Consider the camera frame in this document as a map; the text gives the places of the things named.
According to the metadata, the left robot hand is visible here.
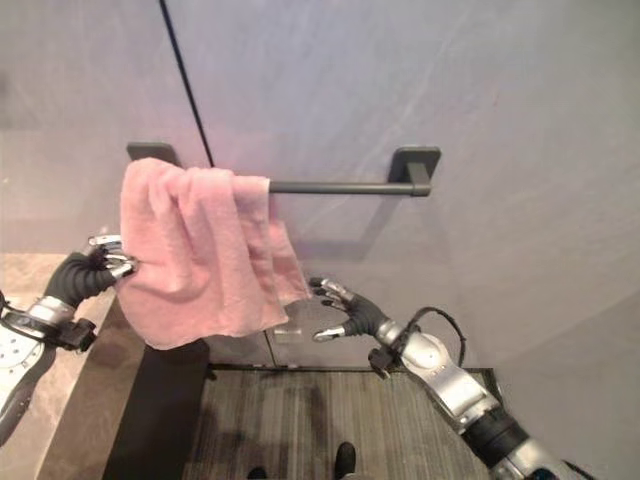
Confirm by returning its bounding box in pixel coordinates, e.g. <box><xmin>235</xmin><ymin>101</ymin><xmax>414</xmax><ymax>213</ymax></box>
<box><xmin>41</xmin><ymin>232</ymin><xmax>140</xmax><ymax>306</ymax></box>

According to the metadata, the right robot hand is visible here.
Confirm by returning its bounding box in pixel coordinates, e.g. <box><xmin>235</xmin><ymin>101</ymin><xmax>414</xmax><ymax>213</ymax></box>
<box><xmin>308</xmin><ymin>277</ymin><xmax>391</xmax><ymax>344</ymax></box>

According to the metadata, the pink towel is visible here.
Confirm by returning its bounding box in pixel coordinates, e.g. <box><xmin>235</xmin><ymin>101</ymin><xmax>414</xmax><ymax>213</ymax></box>
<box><xmin>118</xmin><ymin>157</ymin><xmax>311</xmax><ymax>351</ymax></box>

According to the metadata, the black towel bar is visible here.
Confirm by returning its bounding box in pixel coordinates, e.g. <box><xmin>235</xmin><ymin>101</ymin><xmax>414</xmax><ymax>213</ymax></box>
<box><xmin>126</xmin><ymin>142</ymin><xmax>443</xmax><ymax>199</ymax></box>

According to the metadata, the beige stone countertop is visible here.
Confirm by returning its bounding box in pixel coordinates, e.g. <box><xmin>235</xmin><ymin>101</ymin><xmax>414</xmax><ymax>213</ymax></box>
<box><xmin>0</xmin><ymin>252</ymin><xmax>146</xmax><ymax>480</ymax></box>

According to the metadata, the grey striped floor mat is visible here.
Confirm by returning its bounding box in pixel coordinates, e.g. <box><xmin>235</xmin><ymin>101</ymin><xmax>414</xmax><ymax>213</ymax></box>
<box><xmin>182</xmin><ymin>367</ymin><xmax>499</xmax><ymax>480</ymax></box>

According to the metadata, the dark right robot foot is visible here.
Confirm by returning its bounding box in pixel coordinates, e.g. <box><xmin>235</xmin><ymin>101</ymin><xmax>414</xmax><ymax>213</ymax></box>
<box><xmin>333</xmin><ymin>441</ymin><xmax>358</xmax><ymax>480</ymax></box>

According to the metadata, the black cabinet side panel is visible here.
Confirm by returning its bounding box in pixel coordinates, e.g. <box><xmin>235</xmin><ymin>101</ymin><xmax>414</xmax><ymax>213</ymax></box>
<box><xmin>102</xmin><ymin>339</ymin><xmax>211</xmax><ymax>480</ymax></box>

